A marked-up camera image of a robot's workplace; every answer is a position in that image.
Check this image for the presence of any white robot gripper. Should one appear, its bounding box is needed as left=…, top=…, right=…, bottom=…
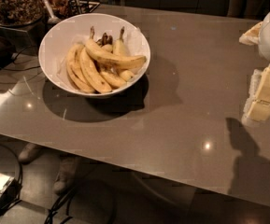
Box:
left=239, top=12, right=270, bottom=126

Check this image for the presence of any upright yellow banana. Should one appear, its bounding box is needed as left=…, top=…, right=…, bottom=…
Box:
left=113, top=28, right=135, bottom=81

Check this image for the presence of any short lower yellow banana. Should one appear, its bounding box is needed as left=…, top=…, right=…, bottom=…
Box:
left=100, top=70, right=126, bottom=88

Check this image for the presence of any long middle yellow banana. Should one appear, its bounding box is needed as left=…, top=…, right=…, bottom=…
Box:
left=80, top=49, right=112, bottom=93

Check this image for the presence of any white ceramic bowl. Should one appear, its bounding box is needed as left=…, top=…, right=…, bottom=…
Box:
left=38, top=13, right=150, bottom=99

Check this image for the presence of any white spoon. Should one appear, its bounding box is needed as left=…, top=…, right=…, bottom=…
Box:
left=42, top=0, right=61, bottom=24

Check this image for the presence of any right grey shoe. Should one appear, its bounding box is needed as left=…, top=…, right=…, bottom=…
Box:
left=53, top=156, right=80, bottom=195

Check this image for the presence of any grey shoe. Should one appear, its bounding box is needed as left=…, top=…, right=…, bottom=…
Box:
left=18, top=143, right=42, bottom=164
left=53, top=156, right=80, bottom=195

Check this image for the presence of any left grey shoe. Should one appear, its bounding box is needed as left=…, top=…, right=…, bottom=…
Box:
left=18, top=143, right=42, bottom=164

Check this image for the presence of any black wire rack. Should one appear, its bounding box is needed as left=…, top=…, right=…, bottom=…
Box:
left=68, top=0, right=100, bottom=15

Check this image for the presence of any black floor cable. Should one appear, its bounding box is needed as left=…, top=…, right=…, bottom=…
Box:
left=0, top=143, right=117, bottom=224

